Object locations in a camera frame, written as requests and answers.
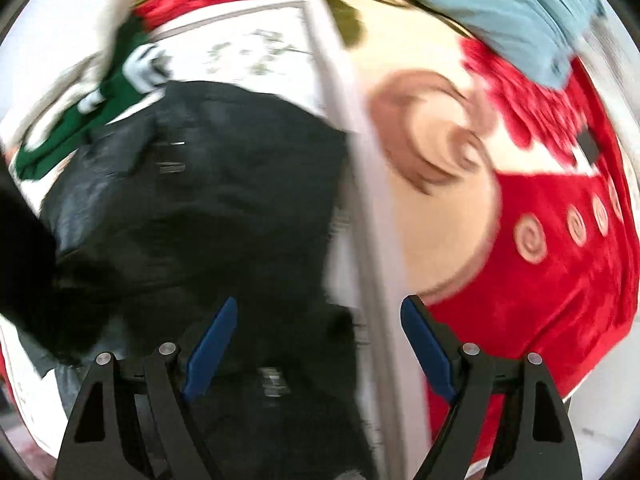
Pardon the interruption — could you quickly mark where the black leather jacket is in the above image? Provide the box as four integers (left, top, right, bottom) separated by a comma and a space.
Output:
1, 81, 376, 479

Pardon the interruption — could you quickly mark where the red floral blanket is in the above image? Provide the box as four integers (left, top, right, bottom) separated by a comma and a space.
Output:
129, 0, 640, 466

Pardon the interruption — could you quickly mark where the white fluffy folded garment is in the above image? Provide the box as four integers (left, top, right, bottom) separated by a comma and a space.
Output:
1, 0, 129, 150

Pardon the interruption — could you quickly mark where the white quilted floral mat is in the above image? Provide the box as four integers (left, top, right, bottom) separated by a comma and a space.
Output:
0, 0, 432, 480

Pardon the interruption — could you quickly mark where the green striped folded garment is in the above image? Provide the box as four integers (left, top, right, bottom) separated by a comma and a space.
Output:
14, 14, 170, 180

